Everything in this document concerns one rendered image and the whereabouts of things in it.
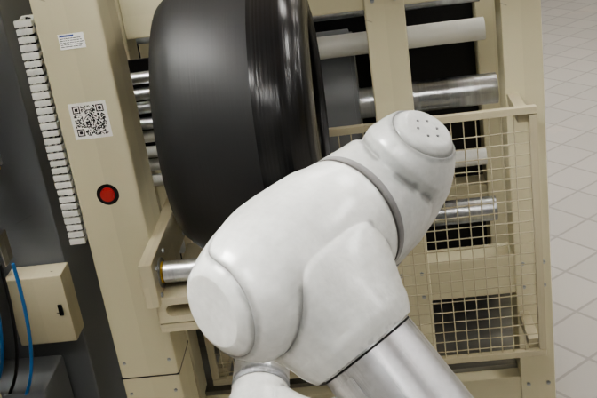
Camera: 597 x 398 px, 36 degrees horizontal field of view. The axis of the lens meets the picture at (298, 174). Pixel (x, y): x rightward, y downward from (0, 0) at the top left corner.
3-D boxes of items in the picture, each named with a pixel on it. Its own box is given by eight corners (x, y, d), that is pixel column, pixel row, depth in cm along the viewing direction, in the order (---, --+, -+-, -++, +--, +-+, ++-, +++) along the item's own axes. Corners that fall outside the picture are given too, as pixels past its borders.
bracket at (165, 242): (147, 309, 184) (136, 266, 181) (179, 223, 221) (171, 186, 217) (163, 308, 184) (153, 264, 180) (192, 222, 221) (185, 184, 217)
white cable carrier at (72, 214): (69, 245, 194) (12, 21, 176) (75, 234, 198) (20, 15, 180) (91, 242, 193) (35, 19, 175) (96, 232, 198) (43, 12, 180)
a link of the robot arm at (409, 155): (356, 176, 111) (279, 226, 102) (413, 67, 98) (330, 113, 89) (437, 250, 107) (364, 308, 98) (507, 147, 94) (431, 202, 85)
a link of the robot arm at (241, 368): (226, 373, 142) (228, 344, 146) (237, 411, 147) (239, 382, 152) (284, 368, 141) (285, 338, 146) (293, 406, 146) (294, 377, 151)
